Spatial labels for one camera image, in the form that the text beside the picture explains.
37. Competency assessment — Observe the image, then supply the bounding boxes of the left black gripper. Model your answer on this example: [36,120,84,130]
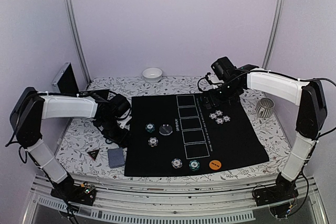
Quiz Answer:
[99,116,132,147]

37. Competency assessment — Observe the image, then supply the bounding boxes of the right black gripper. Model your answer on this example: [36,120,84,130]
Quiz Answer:
[202,81,240,109]

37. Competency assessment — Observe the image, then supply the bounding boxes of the white chip cluster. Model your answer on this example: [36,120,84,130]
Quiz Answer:
[223,116,230,122]
[216,118,224,124]
[215,110,223,116]

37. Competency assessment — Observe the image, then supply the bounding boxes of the green chip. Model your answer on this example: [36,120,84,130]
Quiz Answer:
[189,160,200,172]
[145,123,155,133]

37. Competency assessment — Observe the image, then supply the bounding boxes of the clear dealer button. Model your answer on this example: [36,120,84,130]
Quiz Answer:
[159,124,173,136]

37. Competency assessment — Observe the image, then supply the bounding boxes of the orange big blind button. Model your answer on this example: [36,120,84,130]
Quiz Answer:
[209,160,222,170]

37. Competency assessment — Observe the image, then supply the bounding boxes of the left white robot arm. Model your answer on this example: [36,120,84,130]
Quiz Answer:
[6,87,131,200]

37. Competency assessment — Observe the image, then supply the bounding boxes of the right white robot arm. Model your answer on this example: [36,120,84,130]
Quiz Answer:
[199,57,332,201]

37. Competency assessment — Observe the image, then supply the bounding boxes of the blue card deck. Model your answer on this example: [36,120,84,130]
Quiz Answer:
[108,147,125,169]

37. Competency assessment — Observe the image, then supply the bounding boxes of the black triangular marker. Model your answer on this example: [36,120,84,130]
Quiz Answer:
[87,149,100,161]

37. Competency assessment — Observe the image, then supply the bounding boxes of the white ribbed cup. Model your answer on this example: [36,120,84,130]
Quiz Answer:
[256,98,275,118]

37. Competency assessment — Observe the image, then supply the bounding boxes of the white ceramic bowl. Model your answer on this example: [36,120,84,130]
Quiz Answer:
[142,68,163,83]

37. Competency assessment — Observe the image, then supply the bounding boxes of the silver poker chip case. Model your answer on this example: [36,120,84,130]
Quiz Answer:
[52,62,108,104]

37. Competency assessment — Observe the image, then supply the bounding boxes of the black poker mat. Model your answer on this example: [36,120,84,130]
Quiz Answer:
[124,94,269,177]

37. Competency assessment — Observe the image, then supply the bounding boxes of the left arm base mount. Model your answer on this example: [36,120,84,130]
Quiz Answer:
[50,183,97,206]

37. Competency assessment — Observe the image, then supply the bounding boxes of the right aluminium frame post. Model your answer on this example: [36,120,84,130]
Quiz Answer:
[262,0,285,70]

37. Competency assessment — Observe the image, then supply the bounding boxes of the aluminium frame post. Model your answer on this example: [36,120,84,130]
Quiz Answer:
[64,0,92,85]
[262,0,285,70]

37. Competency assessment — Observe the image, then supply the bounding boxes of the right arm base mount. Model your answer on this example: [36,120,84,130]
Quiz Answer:
[251,182,302,206]

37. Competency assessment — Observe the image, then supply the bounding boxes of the left aluminium frame post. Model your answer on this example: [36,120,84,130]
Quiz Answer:
[64,0,92,85]

